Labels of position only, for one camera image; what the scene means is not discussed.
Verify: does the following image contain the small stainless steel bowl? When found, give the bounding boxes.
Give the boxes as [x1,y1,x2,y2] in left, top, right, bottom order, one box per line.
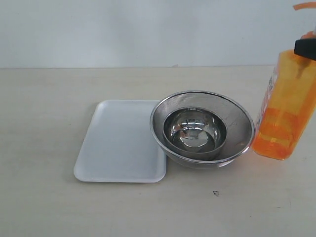
[163,107,228,160]

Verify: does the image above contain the orange pump soap bottle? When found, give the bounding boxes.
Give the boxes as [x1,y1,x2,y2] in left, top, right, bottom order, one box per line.
[251,1,316,161]

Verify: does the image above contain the white rectangular plastic tray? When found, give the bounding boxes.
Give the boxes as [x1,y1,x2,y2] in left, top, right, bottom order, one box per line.
[74,100,167,183]

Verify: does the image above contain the steel mesh strainer bowl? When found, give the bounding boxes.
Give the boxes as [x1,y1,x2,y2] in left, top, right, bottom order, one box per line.
[150,90,255,169]

